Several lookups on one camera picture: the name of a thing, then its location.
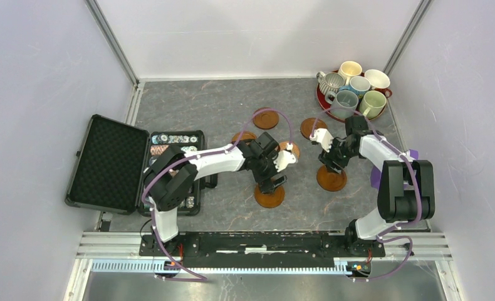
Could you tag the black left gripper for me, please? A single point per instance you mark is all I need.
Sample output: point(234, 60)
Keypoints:
point(266, 185)

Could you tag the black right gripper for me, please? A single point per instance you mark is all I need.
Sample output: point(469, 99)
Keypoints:
point(327, 158)

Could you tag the brown wooden coaster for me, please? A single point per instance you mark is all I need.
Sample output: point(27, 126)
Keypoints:
point(331, 181)
point(310, 124)
point(269, 200)
point(245, 136)
point(265, 120)

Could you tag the woven light brown coaster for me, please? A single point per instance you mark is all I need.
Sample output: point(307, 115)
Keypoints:
point(295, 149)

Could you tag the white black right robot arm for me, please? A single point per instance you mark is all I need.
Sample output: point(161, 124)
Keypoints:
point(406, 193)

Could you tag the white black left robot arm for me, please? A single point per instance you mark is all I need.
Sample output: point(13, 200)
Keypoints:
point(168, 180)

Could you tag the brown wooden coaster back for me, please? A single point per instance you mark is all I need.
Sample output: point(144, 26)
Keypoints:
point(265, 120)

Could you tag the red round tray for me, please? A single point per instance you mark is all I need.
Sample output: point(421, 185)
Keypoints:
point(324, 104)

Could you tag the light green mug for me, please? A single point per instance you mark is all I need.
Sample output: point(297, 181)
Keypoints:
point(372, 104)

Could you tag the blue patterned mug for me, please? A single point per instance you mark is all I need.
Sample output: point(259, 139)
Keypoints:
point(359, 85)

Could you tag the grey ribbed mug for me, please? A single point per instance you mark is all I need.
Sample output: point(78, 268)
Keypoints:
point(329, 82)

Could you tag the black poker chip case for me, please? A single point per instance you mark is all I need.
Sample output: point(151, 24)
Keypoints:
point(188, 141)

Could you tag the white red mug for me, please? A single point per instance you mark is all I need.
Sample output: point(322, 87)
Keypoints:
point(379, 81)

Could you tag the cream mug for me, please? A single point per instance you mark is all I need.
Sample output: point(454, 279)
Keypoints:
point(349, 69)

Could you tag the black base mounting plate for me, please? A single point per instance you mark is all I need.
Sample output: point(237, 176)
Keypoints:
point(269, 249)

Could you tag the black foam-lined case lid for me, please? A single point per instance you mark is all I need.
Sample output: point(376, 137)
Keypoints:
point(107, 175)

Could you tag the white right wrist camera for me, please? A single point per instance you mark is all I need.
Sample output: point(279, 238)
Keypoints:
point(322, 137)

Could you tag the aluminium frame rail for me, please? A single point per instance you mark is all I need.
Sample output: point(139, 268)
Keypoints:
point(133, 252)

